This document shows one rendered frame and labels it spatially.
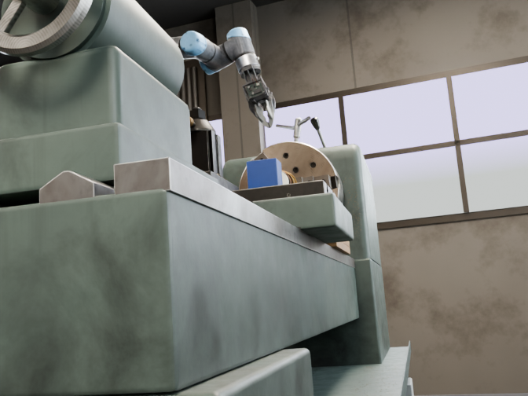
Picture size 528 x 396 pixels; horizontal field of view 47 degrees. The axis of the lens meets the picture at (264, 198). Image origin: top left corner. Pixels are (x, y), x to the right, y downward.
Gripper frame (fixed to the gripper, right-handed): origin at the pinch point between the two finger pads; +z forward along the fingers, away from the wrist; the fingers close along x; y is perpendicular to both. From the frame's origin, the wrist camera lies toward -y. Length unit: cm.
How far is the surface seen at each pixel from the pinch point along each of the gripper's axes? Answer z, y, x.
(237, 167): 9.0, -2.9, -15.6
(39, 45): 34, 142, 0
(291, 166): 19.7, 12.8, 4.2
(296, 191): 42, 79, 11
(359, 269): 55, -2, 12
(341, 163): 20.5, -2.7, 18.0
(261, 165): 25, 45, 1
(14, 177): 46, 143, -6
